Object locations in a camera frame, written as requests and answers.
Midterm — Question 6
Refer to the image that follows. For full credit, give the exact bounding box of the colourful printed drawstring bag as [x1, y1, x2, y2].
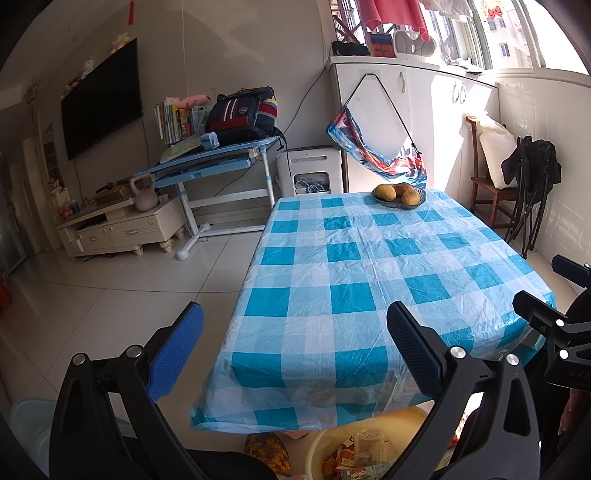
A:
[325, 71, 426, 185]

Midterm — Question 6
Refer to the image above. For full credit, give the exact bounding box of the person's right hand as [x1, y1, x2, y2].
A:
[557, 385, 575, 435]

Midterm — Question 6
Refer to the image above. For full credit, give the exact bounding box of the blue white study desk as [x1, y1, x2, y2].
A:
[133, 136, 287, 261]

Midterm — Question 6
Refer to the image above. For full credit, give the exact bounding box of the navy red school backpack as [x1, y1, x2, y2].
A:
[205, 86, 280, 144]

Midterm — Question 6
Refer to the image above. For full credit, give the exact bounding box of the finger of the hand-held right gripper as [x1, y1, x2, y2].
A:
[551, 254, 591, 291]
[512, 290, 591, 365]

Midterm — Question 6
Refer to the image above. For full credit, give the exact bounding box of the row of books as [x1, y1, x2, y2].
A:
[154, 96, 195, 145]

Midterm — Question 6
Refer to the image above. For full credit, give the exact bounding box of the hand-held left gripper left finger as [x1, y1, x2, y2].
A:
[48, 301, 205, 480]

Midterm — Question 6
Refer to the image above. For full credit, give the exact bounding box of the white air purifier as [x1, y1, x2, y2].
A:
[276, 145, 345, 197]

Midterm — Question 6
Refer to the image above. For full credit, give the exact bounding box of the white grey sneaker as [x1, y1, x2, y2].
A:
[444, 55, 485, 75]

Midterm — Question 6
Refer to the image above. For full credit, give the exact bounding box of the pale teal plastic stool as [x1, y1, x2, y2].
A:
[9, 398, 54, 476]

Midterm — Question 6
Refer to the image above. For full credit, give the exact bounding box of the wooden chair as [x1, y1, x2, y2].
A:
[465, 114, 520, 229]

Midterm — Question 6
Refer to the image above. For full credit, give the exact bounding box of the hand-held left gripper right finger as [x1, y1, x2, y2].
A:
[387, 301, 541, 480]

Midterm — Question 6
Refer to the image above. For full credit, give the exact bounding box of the red knot wall ornament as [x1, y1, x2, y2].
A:
[25, 83, 42, 123]

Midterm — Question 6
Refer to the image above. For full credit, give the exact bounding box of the fruit plate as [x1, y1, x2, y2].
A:
[370, 184, 427, 208]

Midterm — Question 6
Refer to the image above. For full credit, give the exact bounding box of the white cabinet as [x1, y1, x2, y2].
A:
[330, 55, 499, 217]

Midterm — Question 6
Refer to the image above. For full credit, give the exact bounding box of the white hanging cord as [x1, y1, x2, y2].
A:
[182, 0, 191, 97]

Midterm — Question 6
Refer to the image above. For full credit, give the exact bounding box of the green picture book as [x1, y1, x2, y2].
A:
[159, 137, 204, 164]

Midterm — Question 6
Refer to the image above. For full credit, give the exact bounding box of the red hanging garment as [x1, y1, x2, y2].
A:
[355, 0, 430, 42]

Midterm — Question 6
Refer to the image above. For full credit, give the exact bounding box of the person's dark clothing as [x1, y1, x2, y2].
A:
[538, 295, 591, 480]

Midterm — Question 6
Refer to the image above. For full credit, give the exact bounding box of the brown box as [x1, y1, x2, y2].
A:
[95, 182, 134, 206]

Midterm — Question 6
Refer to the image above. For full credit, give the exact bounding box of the white hanging garment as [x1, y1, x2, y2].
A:
[418, 0, 476, 21]

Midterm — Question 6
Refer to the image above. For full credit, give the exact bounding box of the blue white checked tablecloth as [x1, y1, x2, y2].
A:
[190, 188, 557, 435]

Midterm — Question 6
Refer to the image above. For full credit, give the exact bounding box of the black folding chair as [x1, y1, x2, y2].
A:
[501, 135, 563, 259]

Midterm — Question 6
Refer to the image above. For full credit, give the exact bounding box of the orange blue box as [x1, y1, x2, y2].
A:
[367, 31, 397, 58]

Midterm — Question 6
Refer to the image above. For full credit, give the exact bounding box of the yellow plastic basin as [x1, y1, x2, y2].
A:
[305, 406, 455, 480]

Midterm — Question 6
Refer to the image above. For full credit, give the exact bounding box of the black wall television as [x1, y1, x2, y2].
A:
[61, 38, 144, 161]

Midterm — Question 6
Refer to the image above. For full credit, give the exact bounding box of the cream television cabinet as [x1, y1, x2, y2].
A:
[55, 198, 186, 258]

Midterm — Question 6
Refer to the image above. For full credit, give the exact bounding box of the white pillow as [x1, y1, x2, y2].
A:
[475, 113, 520, 190]

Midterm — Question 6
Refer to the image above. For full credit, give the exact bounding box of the black sneakers pair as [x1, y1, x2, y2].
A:
[331, 41, 370, 57]

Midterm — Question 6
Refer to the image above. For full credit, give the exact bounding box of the colourful patterned bag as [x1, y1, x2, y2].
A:
[244, 433, 293, 476]

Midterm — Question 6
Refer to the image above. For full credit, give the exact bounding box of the pink kettlebell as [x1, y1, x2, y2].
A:
[129, 175, 158, 212]

